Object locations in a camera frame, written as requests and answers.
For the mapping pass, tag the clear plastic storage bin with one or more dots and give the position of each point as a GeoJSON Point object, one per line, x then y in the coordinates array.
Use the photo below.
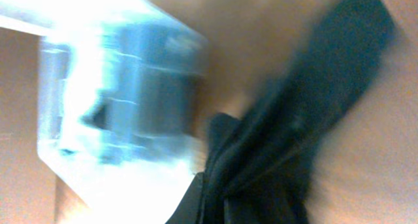
{"type": "Point", "coordinates": [115, 95]}

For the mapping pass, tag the black garment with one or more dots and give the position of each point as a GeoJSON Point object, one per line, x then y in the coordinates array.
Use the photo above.
{"type": "Point", "coordinates": [259, 170]}

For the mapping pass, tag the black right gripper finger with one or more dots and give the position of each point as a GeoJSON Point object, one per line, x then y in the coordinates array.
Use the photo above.
{"type": "Point", "coordinates": [189, 208]}

